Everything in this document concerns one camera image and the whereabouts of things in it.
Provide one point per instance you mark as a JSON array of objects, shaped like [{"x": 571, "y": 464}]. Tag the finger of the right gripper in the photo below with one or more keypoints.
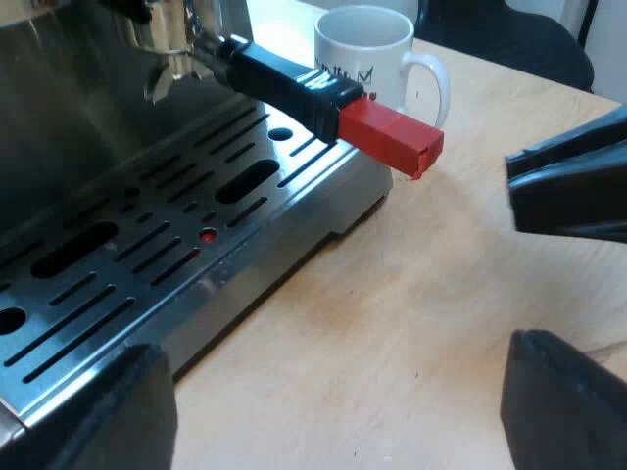
[{"x": 573, "y": 186}]

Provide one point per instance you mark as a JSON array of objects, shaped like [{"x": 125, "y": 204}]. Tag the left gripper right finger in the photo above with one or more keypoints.
[{"x": 563, "y": 411}]

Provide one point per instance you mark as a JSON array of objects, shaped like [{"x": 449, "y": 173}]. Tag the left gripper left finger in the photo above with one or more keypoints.
[{"x": 108, "y": 421}]

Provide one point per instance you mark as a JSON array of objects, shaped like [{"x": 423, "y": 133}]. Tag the black chair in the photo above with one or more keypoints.
[{"x": 514, "y": 44}]

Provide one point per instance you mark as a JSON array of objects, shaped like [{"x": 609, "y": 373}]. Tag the steel espresso machine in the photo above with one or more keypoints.
[{"x": 147, "y": 205}]

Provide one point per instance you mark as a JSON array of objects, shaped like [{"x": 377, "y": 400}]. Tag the white mug with red and black print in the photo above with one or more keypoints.
[{"x": 362, "y": 54}]

